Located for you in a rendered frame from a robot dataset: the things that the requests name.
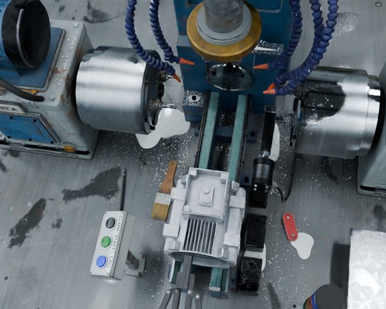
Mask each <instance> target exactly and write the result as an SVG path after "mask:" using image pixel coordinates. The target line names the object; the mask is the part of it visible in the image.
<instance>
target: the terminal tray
mask: <svg viewBox="0 0 386 309"><path fill-rule="evenodd" d="M193 170H194V171H195V173H194V174H193V173H192V171H193ZM222 175H225V177H224V178H223V177H222ZM229 186H230V180H229V172H221V171H217V170H208V169H199V168H193V167H190V168H189V174H188V178H187V183H186V190H185V193H184V200H183V206H182V209H181V214H182V216H183V218H184V220H187V219H188V218H189V220H191V218H192V220H195V219H196V220H198V219H199V220H200V221H201V220H203V221H205V220H206V221H207V222H209V221H210V222H211V223H212V222H213V221H214V223H215V224H216V222H217V223H218V224H219V225H221V226H222V224H224V219H225V214H226V211H225V210H226V209H227V200H228V195H229ZM185 207H188V208H189V209H188V210H185ZM217 211H219V214H218V215H217V214H216V212H217Z"/></svg>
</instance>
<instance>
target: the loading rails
mask: <svg viewBox="0 0 386 309"><path fill-rule="evenodd" d="M251 97H252V94H248V95H241V94H239V95H238V103H237V110H236V115H235V123H234V127H232V126H221V125H219V119H220V114H221V97H220V93H218V92H210V90H207V92H206V99H205V104H204V105H203V106H204V109H203V116H202V122H201V124H198V123H196V125H195V132H194V134H195V136H198V137H199V139H198V143H197V149H196V154H195V155H194V158H195V160H194V166H193V168H199V169H208V170H211V167H212V163H213V156H214V149H215V144H216V141H219V142H229V143H231V148H230V156H229V163H228V168H227V172H229V180H230V181H235V182H237V183H239V184H240V187H245V188H250V187H251V186H250V184H251V179H252V175H249V174H243V164H244V156H245V151H246V142H253V143H257V135H258V130H253V129H249V120H250V115H251ZM245 229H246V223H242V224H241V232H240V237H244V235H245ZM183 265H184V262H178V261H175V260H173V264H172V265H170V267H169V271H168V279H170V280H169V283H170V285H171V286H172V288H174V287H175V284H176V277H177V273H178V272H183ZM195 266H197V267H205V268H209V269H212V274H211V282H210V287H209V291H210V294H211V297H218V298H221V297H222V298H223V299H228V296H229V289H235V290H238V282H239V277H240V276H239V275H232V274H231V273H232V267H230V268H229V269H222V268H219V267H207V266H201V265H195V264H193V265H192V270H191V273H193V274H194V271H195Z"/></svg>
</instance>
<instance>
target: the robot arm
mask: <svg viewBox="0 0 386 309"><path fill-rule="evenodd" d="M193 258H194V257H193V256H189V255H185V258H184V265H183V272H178V273H177V277H176V284H175V287H174V288H171V289H167V290H166V291H165V294H164V296H163V298H162V301H161V304H160V306H159V309H166V308H167V305H168V303H169V300H170V298H171V296H172V294H173V302H172V309H179V304H180V297H181V289H187V292H186V299H185V304H184V309H191V305H192V298H194V299H195V309H202V298H201V295H200V294H198V293H197V292H195V291H194V283H195V274H193V273H191V270H192V262H193Z"/></svg>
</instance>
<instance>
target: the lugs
mask: <svg viewBox="0 0 386 309"><path fill-rule="evenodd" d="M187 178H188V175H183V176H182V177H181V184H183V185H185V186H186V183H187ZM239 187H240V184H239V183H237V182H235V181H230V186H229V190H230V191H232V192H237V191H239ZM167 249H168V250H170V251H179V250H180V242H177V241H169V243H168V248H167ZM229 254H230V251H229V250H227V249H224V248H218V252H217V258H221V259H229ZM220 268H222V269H229V268H230V267H229V266H227V267H220Z"/></svg>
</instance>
